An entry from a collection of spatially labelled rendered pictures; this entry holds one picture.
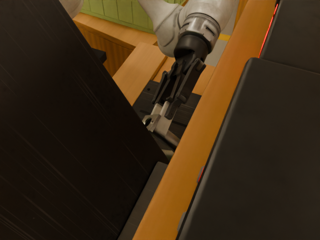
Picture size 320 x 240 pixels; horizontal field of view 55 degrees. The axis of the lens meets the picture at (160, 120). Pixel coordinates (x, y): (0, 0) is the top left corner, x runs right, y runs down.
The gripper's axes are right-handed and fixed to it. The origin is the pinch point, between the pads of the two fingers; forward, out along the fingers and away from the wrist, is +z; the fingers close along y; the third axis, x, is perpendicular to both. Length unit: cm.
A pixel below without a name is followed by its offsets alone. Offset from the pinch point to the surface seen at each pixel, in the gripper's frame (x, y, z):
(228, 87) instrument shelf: -14.6, 35.9, 9.3
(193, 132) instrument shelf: -16.4, 36.2, 14.7
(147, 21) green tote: 9, -70, -69
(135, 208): -1.9, 8.6, 19.0
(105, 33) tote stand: -3, -87, -59
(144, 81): 11, -46, -29
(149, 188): -0.8, 8.1, 15.0
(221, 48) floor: 99, -137, -148
